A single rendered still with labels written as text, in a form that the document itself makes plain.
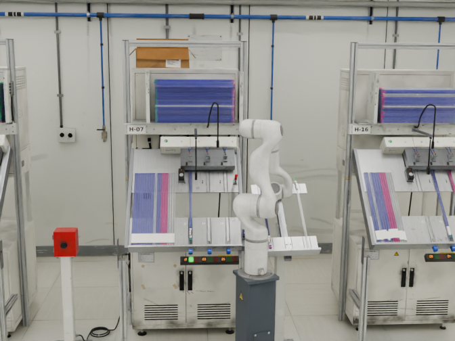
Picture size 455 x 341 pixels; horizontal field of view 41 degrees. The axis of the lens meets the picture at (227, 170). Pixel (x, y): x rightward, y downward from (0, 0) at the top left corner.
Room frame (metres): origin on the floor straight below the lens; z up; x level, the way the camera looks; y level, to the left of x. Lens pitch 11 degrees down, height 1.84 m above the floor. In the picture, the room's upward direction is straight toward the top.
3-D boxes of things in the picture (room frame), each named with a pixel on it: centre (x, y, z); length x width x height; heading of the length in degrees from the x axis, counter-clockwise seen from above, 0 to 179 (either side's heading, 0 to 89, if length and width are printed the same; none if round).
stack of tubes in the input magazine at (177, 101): (3.93, 0.21, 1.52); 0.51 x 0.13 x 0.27; 94
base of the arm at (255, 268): (3.04, -0.15, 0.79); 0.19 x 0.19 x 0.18
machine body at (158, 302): (4.05, 0.28, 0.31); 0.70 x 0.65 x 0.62; 94
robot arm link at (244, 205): (3.05, -0.12, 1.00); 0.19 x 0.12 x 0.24; 70
